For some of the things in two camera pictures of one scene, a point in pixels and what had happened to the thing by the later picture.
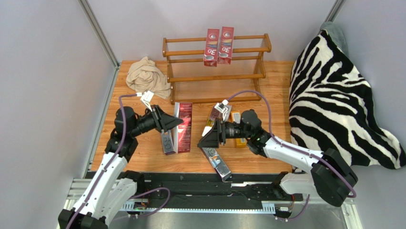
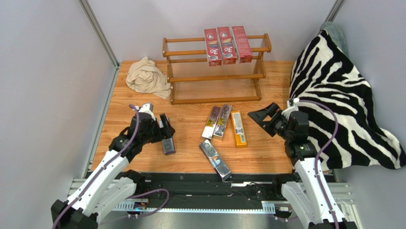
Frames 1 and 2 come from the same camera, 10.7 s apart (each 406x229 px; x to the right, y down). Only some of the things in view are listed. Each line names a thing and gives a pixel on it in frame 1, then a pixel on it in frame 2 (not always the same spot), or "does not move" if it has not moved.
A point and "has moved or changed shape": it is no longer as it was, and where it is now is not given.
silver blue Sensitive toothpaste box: [168, 143] does not move
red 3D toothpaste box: [226, 45] has moved or changed shape
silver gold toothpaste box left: [214, 115] does not move
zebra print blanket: [330, 106] does not move
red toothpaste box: [183, 133] to [242, 48]
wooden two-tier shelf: [191, 82] does not move
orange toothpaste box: [239, 142] does not move
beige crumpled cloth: [143, 76] does not move
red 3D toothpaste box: [211, 55] has moved or changed shape
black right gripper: [221, 132] to [273, 119]
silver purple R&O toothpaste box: [218, 163] does not move
